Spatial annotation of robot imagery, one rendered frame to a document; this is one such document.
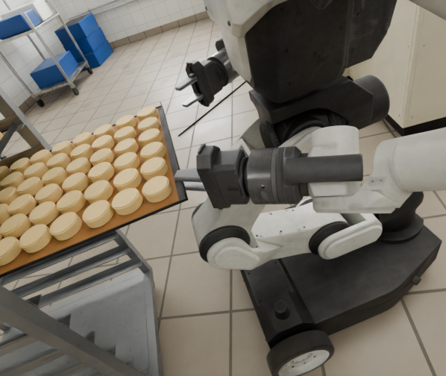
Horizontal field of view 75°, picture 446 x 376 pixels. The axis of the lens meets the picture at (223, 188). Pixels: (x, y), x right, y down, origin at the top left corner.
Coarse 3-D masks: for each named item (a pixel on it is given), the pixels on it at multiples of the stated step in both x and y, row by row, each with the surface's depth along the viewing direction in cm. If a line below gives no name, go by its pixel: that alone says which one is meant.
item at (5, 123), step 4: (8, 116) 71; (12, 116) 71; (16, 116) 72; (0, 120) 71; (4, 120) 71; (8, 120) 72; (12, 120) 72; (16, 120) 72; (20, 120) 72; (0, 124) 72; (4, 124) 72; (8, 124) 72; (16, 124) 73; (20, 124) 73; (24, 124) 73; (0, 128) 72; (4, 128) 73; (16, 128) 72; (20, 128) 71
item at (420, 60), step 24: (408, 0) 116; (408, 24) 120; (432, 24) 115; (384, 48) 143; (408, 48) 124; (432, 48) 121; (360, 72) 178; (384, 72) 149; (408, 72) 129; (432, 72) 128; (408, 96) 135; (432, 96) 136; (408, 120) 143; (432, 120) 148
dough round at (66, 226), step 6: (60, 216) 52; (66, 216) 51; (72, 216) 51; (78, 216) 52; (54, 222) 51; (60, 222) 50; (66, 222) 50; (72, 222) 49; (78, 222) 50; (54, 228) 50; (60, 228) 49; (66, 228) 49; (72, 228) 49; (78, 228) 50; (54, 234) 49; (60, 234) 49; (66, 234) 49; (72, 234) 50
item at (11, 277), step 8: (112, 232) 102; (96, 240) 102; (104, 240) 101; (72, 248) 102; (80, 248) 102; (88, 248) 101; (56, 256) 102; (64, 256) 101; (72, 256) 100; (40, 264) 102; (48, 264) 101; (16, 272) 102; (24, 272) 101; (32, 272) 100; (8, 280) 101
